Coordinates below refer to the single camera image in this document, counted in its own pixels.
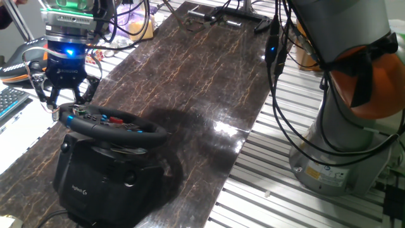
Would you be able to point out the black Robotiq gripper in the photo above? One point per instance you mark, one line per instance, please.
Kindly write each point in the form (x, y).
(66, 73)

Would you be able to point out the black gaming steering wheel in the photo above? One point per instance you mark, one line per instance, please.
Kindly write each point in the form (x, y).
(95, 130)

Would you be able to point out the black Logitech wheel base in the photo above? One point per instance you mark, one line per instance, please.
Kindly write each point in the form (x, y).
(101, 180)

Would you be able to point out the forearm in maroon sleeve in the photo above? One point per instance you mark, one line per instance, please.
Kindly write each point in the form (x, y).
(5, 17)

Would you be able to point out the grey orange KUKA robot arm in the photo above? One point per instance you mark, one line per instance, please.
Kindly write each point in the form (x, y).
(341, 31)

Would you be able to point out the person's bare hand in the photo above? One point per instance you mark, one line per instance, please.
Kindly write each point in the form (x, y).
(20, 2)

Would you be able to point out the orange black teach pendant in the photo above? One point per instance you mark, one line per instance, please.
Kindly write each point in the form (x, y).
(19, 68)

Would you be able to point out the black computer keyboard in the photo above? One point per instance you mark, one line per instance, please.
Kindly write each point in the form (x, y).
(9, 99)

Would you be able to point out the large white paper sheet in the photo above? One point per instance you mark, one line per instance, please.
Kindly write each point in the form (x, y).
(19, 142)

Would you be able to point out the green wrist adapter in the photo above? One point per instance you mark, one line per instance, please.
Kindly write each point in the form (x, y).
(69, 3)

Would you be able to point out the clear purple plastic bag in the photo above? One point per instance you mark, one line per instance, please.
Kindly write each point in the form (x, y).
(121, 19)

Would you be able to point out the yellow sponge block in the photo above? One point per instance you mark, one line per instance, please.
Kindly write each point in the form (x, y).
(142, 30)

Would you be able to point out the dark brown marble mat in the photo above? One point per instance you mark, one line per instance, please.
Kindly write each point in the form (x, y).
(196, 79)

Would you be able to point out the small board with red LED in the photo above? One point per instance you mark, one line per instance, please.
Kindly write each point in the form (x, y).
(191, 23)

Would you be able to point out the white gold packet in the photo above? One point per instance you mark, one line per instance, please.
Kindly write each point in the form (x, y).
(9, 222)

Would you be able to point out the silver metal rod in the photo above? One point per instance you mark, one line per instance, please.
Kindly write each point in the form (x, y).
(234, 22)

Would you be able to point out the black stand base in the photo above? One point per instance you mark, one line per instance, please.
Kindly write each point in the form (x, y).
(262, 25)

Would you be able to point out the black junction box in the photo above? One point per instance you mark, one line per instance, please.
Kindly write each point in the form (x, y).
(394, 202)

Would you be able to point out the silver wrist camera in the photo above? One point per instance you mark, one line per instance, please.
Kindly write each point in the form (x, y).
(72, 20)

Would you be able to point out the upright aluminium frame post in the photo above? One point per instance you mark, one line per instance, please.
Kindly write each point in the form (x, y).
(19, 22)

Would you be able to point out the round silver post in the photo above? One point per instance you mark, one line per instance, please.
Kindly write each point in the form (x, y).
(247, 4)

